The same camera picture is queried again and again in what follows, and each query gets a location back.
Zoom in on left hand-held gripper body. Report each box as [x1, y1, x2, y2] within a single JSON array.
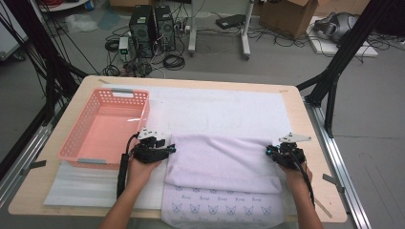
[[132, 128, 173, 165]]

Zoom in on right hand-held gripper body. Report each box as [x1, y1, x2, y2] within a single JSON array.
[[273, 132, 312, 170]]

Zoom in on lilac printed towel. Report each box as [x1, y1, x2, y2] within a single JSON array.
[[160, 133, 286, 229]]

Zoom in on pink plastic basket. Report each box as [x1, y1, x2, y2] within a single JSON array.
[[57, 88, 151, 171]]

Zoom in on person's right hand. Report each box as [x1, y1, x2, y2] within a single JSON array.
[[280, 163, 313, 195]]

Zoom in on person's left hand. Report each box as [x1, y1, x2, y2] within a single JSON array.
[[126, 157, 163, 194]]

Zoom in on white grid mat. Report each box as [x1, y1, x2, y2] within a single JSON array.
[[43, 83, 316, 215]]

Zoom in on white adapter box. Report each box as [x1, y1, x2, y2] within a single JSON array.
[[117, 36, 130, 55]]

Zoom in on white foam board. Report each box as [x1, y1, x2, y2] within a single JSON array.
[[306, 15, 379, 58]]

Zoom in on black computer tower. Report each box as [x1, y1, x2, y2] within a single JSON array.
[[154, 5, 177, 52], [128, 4, 158, 59]]

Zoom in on open cardboard box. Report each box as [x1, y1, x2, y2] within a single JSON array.
[[258, 0, 319, 40]]

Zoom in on black flat device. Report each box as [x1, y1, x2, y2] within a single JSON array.
[[215, 13, 246, 31]]

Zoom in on grey headset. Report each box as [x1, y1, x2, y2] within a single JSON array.
[[313, 11, 359, 44]]

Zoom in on clear plastic bag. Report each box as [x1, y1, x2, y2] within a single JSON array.
[[65, 12, 99, 34]]

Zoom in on white round table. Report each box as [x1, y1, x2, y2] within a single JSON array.
[[37, 0, 90, 13]]

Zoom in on white cabinet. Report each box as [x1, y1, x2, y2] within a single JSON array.
[[0, 3, 29, 61]]

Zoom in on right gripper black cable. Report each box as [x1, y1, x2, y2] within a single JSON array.
[[286, 144, 316, 208]]

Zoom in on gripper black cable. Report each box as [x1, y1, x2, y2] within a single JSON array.
[[116, 133, 139, 199], [286, 144, 316, 208]]

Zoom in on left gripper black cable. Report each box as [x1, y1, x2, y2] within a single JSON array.
[[116, 133, 139, 199]]

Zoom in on grey rail bracket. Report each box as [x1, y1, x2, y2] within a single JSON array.
[[322, 173, 346, 194], [20, 159, 48, 176]]

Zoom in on aluminium rail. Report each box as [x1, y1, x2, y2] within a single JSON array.
[[0, 103, 65, 208], [304, 99, 373, 229]]

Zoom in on coiled black cable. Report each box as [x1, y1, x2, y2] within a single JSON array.
[[162, 53, 186, 72]]

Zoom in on white stand frame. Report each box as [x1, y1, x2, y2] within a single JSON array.
[[187, 0, 256, 61]]

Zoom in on black frame post with cables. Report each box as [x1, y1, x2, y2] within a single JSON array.
[[0, 0, 90, 127]]

